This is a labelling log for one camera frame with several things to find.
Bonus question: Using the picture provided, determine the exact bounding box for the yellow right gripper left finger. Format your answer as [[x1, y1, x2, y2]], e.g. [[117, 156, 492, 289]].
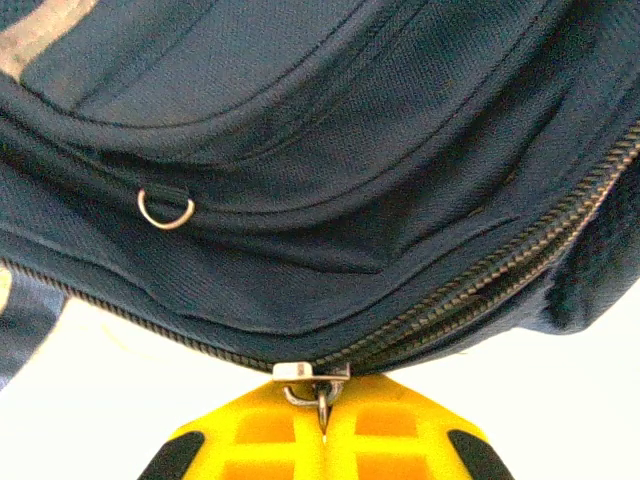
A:
[[137, 381, 327, 480]]

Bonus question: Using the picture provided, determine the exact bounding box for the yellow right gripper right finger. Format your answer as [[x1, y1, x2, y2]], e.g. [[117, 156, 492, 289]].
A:
[[324, 373, 511, 480]]

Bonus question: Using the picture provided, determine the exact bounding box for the navy blue student backpack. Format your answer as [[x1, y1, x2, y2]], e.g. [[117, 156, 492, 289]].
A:
[[0, 0, 640, 396]]

